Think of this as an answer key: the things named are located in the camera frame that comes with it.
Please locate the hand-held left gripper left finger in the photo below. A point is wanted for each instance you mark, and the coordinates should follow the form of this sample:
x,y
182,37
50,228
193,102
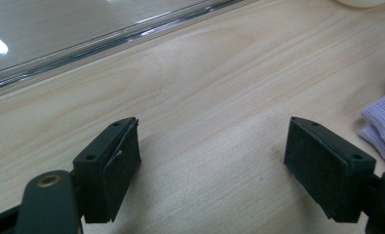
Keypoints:
x,y
105,175

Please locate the white compartment organizer box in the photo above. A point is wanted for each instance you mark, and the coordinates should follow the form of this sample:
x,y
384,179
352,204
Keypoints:
x,y
362,2

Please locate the lavender knit cloth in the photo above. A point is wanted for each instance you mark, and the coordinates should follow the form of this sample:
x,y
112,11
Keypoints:
x,y
383,123

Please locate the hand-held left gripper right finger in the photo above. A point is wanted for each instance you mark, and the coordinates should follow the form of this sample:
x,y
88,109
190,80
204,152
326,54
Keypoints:
x,y
326,169

